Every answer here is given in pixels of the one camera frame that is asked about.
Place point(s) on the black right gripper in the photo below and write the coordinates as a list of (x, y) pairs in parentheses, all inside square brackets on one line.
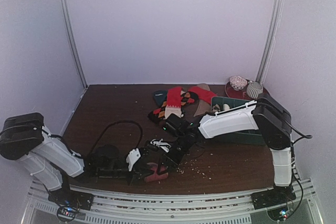
[(174, 154)]

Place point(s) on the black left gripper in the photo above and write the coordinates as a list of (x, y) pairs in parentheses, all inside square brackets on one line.
[(136, 177)]

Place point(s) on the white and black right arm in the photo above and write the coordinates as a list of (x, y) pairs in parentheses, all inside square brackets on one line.
[(263, 115)]

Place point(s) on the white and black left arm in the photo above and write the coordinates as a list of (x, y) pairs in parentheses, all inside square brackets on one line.
[(27, 140)]

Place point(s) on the red and cream lace sock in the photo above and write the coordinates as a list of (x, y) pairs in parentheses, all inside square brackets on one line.
[(173, 102)]

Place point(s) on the dark teal sock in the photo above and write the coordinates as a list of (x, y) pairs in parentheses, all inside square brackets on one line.
[(159, 97)]

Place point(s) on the tan and brown ribbed sock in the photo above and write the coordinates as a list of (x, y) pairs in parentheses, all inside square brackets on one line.
[(203, 107)]

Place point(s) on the black red yellow argyle sock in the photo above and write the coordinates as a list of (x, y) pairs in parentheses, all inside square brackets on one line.
[(164, 111)]

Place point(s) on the rolled argyle sock in tray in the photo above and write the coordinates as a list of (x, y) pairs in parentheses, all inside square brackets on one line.
[(216, 108)]

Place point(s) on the long red sock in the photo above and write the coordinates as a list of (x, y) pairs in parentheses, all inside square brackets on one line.
[(204, 95)]

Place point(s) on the left round controller board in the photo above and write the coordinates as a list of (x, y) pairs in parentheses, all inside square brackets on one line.
[(66, 214)]

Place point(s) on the round controller board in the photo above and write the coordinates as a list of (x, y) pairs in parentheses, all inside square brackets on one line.
[(66, 214), (279, 214)]

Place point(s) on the green plastic divided organizer tray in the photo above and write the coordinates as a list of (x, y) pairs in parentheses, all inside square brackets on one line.
[(248, 137)]

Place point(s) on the dark red round plate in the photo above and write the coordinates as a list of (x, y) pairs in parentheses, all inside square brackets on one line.
[(230, 92)]

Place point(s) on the patterned white ceramic bowl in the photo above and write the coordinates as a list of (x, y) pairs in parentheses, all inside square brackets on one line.
[(237, 82)]

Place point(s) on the striped grey ceramic cup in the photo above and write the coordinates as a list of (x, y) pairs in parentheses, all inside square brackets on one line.
[(254, 89)]

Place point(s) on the right round controller board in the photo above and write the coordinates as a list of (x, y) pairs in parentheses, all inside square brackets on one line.
[(279, 214)]

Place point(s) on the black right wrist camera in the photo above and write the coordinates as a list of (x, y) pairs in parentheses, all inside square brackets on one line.
[(176, 126)]

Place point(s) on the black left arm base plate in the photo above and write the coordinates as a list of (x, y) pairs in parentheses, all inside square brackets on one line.
[(70, 198)]

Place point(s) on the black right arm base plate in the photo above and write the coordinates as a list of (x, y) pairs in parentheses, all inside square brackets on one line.
[(272, 197)]

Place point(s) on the right aluminium corner post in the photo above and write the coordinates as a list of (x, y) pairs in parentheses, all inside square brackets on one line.
[(270, 41)]

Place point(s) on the aluminium corner post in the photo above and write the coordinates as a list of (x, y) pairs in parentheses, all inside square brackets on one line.
[(270, 41), (72, 43)]

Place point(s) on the left aluminium corner post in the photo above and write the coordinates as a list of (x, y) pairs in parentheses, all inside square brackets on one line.
[(72, 43)]

